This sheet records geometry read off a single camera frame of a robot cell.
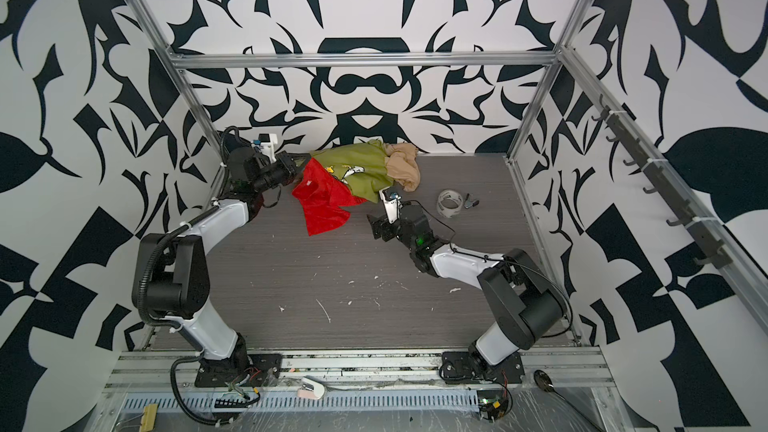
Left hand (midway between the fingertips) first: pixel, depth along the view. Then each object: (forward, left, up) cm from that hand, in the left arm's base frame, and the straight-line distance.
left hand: (312, 148), depth 84 cm
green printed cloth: (+6, -13, -14) cm, 20 cm away
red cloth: (0, +1, -23) cm, 23 cm away
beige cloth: (+14, -27, -23) cm, 38 cm away
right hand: (-12, -19, -13) cm, 26 cm away
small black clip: (-1, -49, -26) cm, 56 cm away
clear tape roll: (-1, -43, -27) cm, 51 cm away
